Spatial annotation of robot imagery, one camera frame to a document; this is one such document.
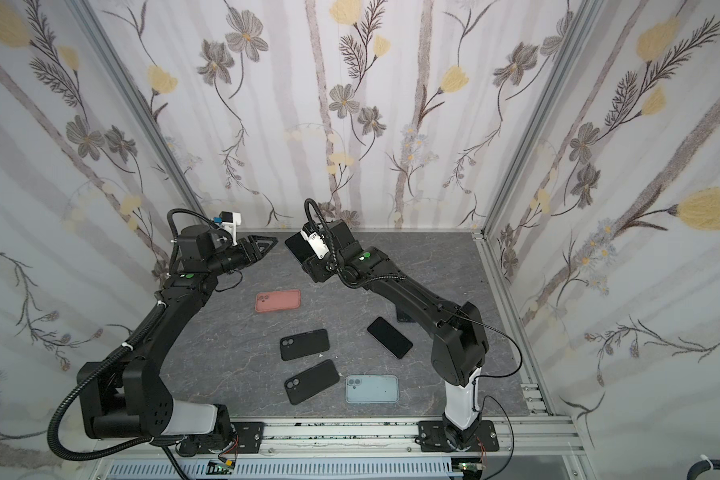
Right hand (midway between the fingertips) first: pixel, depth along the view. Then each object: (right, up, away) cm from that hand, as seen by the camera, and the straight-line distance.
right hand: (308, 249), depth 78 cm
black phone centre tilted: (+23, -27, +14) cm, 39 cm away
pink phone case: (-15, -17, +21) cm, 30 cm away
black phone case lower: (-1, -38, +6) cm, 38 cm away
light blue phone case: (+17, -39, +4) cm, 43 cm away
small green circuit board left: (-22, -55, -5) cm, 59 cm away
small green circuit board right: (+41, -53, -8) cm, 67 cm away
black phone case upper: (-6, -29, +13) cm, 33 cm away
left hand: (-10, +4, -1) cm, 11 cm away
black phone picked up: (0, 0, -6) cm, 6 cm away
